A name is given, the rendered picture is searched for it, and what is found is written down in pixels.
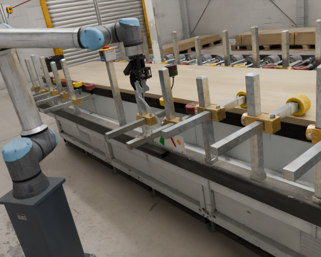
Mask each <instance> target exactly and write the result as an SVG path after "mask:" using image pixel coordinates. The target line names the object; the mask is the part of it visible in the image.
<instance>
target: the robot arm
mask: <svg viewBox="0 0 321 257"><path fill-rule="evenodd" d="M119 42H123V45H124V49H125V54H126V56H127V57H128V58H129V60H131V61H130V62H129V63H128V65H127V66H126V68H125V69H124V71H123V73H124V74H125V76H126V75H130V77H129V78H130V84H131V86H132V87H133V89H134V90H135V92H136V93H137V94H138V96H139V97H141V98H144V96H145V92H146V91H149V86H148V85H147V84H146V81H147V79H150V78H152V74H151V69H150V67H145V62H144V58H145V55H143V53H144V52H145V51H144V46H143V40H142V35H141V30H140V25H139V20H138V19H137V18H136V17H133V18H123V19H119V20H118V22H115V23H110V24H104V25H97V26H95V27H80V28H44V29H13V28H12V27H11V26H9V25H8V24H6V23H0V72H1V75H2V77H3V80H4V83H5V85H6V88H7V90H8V93H9V96H10V99H11V101H12V104H13V106H14V109H15V112H16V114H17V117H18V120H19V122H20V125H21V127H22V131H21V132H20V135H21V138H18V139H17V140H13V141H10V142H9V143H7V144H6V145H5V146H3V148H2V155H3V159H4V161H5V163H6V166H7V169H8V172H9V174H10V177H11V179H12V182H13V190H12V193H13V196H14V198H16V199H27V198H31V197H34V196H36V195H39V194H40V193H42V192H44V191H45V190H46V189H47V188H48V187H49V185H50V182H49V179H48V178H47V177H46V176H45V174H44V173H43V172H42V171H41V168H40V165H39V163H40V162H41V161H42V160H43V159H44V158H45V157H47V156H48V155H49V154H50V153H51V152H52V151H53V150H54V149H55V148H56V146H57V143H58V139H57V135H56V133H55V132H54V131H53V130H52V129H50V128H48V126H47V124H44V123H43V122H42V120H41V117H40V114H39V112H38V109H37V106H36V103H35V100H34V98H33V95H32V92H31V89H30V86H29V84H28V81H27V78H26V76H25V73H24V69H23V67H22V64H21V61H20V58H19V55H18V53H17V50H16V49H17V48H81V49H88V50H98V49H100V48H101V47H104V46H106V45H109V44H114V43H119ZM149 70H150V74H151V75H150V74H149ZM138 81H139V82H138Z"/></svg>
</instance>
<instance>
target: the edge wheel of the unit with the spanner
mask: <svg viewBox="0 0 321 257"><path fill-rule="evenodd" d="M198 104H199V103H198V102H194V103H190V104H187V105H186V106H185V108H186V112H187V113H188V114H195V107H196V105H198Z"/></svg>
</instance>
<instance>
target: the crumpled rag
mask: <svg viewBox="0 0 321 257"><path fill-rule="evenodd" d="M152 132H153V131H152V130H150V129H149V130H147V131H143V132H142V133H141V132H139V133H138V135H137V136H136V138H140V139H144V138H147V137H148V136H150V135H151V134H152Z"/></svg>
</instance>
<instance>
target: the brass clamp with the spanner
mask: <svg viewBox="0 0 321 257"><path fill-rule="evenodd" d="M179 119H180V118H178V117H176V118H174V119H171V120H170V119H166V117H165V118H164V119H163V121H164V122H165V123H166V124H169V123H174V124H177V123H180V122H181V121H179Z"/></svg>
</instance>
